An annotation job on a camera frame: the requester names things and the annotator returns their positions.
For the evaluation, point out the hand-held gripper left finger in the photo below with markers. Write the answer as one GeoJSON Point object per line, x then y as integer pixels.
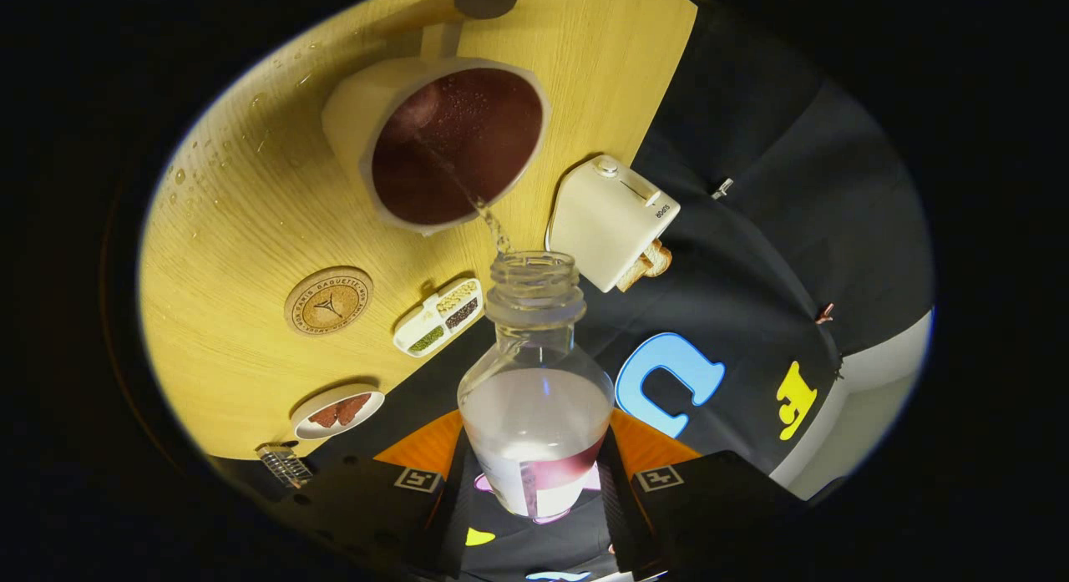
{"type": "Point", "coordinates": [451, 515]}

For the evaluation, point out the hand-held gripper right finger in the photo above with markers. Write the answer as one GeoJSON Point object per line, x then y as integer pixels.
{"type": "Point", "coordinates": [618, 515]}

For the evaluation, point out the clear plastic juice bottle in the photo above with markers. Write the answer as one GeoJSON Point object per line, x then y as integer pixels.
{"type": "Point", "coordinates": [534, 415]}

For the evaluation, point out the round cork coaster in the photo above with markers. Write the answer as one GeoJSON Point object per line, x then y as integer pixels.
{"type": "Point", "coordinates": [328, 301]}

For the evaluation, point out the white round plate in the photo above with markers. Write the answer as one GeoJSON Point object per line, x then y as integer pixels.
{"type": "Point", "coordinates": [367, 397]}

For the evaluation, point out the red meat patty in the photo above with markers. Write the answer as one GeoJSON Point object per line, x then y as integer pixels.
{"type": "Point", "coordinates": [352, 407]}
{"type": "Point", "coordinates": [324, 415]}

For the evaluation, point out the white divided dish with beans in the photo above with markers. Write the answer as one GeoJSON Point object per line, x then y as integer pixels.
{"type": "Point", "coordinates": [438, 317]}

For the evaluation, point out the toast slice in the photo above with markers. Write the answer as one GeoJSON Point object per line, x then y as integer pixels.
{"type": "Point", "coordinates": [660, 260]}
{"type": "Point", "coordinates": [633, 275]}

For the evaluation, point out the reddish clip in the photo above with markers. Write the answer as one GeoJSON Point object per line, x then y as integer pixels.
{"type": "Point", "coordinates": [825, 315]}

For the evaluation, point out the white toaster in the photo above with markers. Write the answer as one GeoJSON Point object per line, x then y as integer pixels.
{"type": "Point", "coordinates": [610, 219]}

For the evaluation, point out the black backdrop cloth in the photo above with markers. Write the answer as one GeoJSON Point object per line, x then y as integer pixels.
{"type": "Point", "coordinates": [752, 231]}

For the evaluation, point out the white clip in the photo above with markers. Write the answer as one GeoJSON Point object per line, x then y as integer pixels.
{"type": "Point", "coordinates": [723, 187]}

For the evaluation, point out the wooden table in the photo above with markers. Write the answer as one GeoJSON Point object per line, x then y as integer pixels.
{"type": "Point", "coordinates": [250, 231]}

